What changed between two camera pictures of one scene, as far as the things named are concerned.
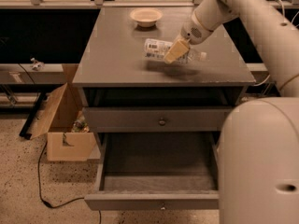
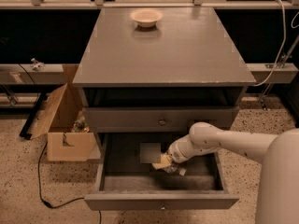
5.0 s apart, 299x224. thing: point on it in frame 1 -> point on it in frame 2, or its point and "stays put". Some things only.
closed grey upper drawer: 155,119 stays put
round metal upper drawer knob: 162,122 stays put
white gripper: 193,33 -> 175,153
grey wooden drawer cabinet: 128,97 stays put
